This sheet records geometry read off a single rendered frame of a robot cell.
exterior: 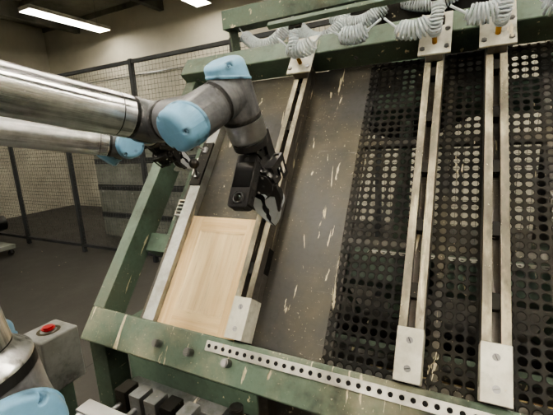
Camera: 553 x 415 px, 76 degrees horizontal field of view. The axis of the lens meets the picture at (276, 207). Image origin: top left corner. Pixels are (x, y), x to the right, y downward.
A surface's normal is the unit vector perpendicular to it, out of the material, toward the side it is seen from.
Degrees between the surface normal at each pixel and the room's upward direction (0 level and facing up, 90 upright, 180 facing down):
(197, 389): 90
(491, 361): 52
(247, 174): 58
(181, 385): 90
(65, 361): 90
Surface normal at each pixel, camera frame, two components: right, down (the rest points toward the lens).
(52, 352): 0.89, 0.04
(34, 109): 0.55, 0.70
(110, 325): -0.39, -0.44
